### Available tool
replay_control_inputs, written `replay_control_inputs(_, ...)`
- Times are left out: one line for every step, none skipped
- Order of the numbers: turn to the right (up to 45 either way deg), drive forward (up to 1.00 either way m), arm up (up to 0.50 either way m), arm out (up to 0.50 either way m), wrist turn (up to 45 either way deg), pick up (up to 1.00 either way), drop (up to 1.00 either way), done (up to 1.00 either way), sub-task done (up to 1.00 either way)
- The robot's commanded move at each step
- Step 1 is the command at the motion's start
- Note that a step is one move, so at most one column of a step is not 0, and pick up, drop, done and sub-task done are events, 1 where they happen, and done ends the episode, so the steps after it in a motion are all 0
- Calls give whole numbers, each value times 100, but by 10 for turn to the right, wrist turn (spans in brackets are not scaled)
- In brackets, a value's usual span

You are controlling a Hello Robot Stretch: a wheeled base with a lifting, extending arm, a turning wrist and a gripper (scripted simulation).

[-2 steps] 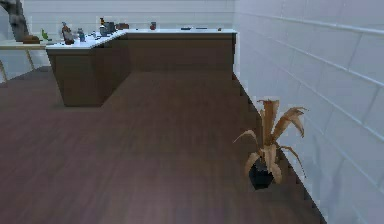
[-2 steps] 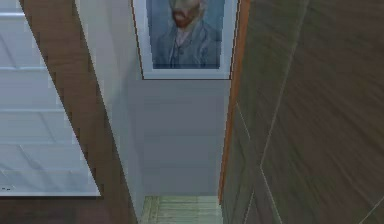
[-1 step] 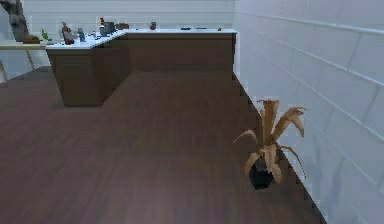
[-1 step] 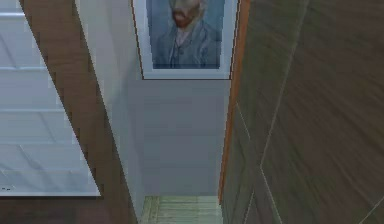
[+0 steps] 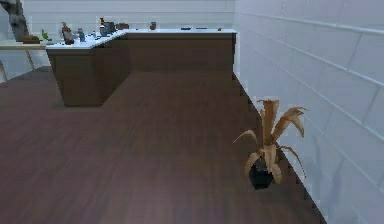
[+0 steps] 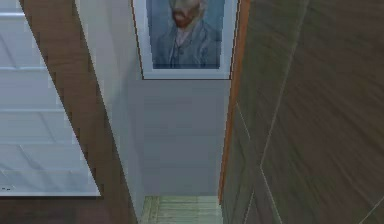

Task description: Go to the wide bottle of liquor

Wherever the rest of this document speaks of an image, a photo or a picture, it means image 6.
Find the framed portrait painting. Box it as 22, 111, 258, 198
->
130, 0, 242, 81

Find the brown wooden door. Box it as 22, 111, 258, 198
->
217, 0, 384, 224

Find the brown wooden cupboard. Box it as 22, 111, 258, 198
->
0, 0, 140, 224

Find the white panelled window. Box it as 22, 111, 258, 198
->
0, 0, 102, 198

